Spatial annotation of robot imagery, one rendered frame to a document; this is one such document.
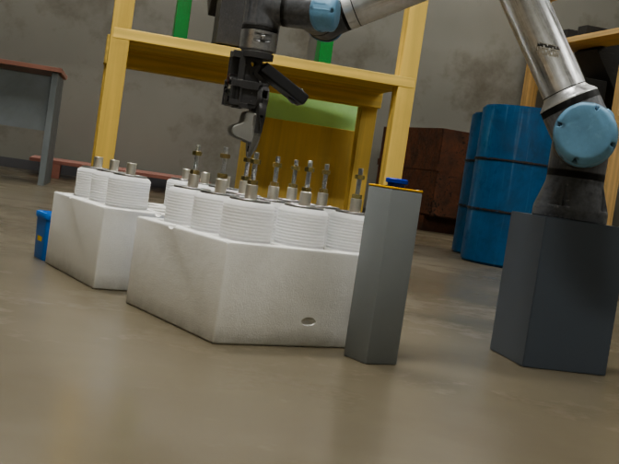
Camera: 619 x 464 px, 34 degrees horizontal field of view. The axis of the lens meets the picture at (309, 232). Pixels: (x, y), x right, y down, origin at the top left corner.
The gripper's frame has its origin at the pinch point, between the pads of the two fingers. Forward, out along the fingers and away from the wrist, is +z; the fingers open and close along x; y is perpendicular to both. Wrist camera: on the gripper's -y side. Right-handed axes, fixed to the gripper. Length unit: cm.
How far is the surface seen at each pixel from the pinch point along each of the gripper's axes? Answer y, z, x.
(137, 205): 19.0, 15.6, -21.3
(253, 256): 5.5, 18.6, 33.9
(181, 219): 14.1, 15.5, 7.6
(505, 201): -183, 3, -231
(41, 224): 37, 26, -61
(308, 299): -6.7, 25.7, 30.4
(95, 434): 36, 34, 95
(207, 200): 11.7, 10.6, 18.2
